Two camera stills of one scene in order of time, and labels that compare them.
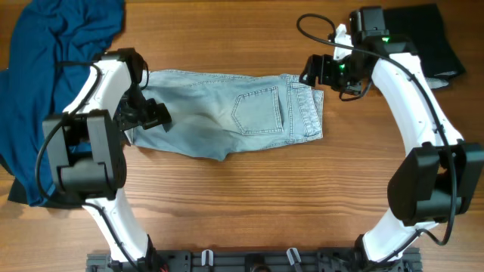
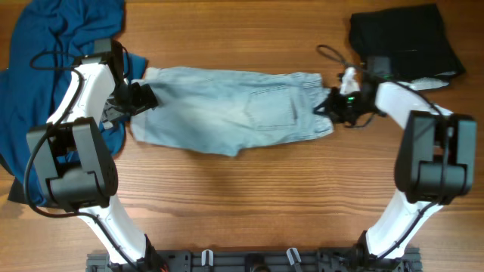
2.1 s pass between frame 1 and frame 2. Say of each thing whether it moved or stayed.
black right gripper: moved
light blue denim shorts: stayed
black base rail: stayed
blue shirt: stayed
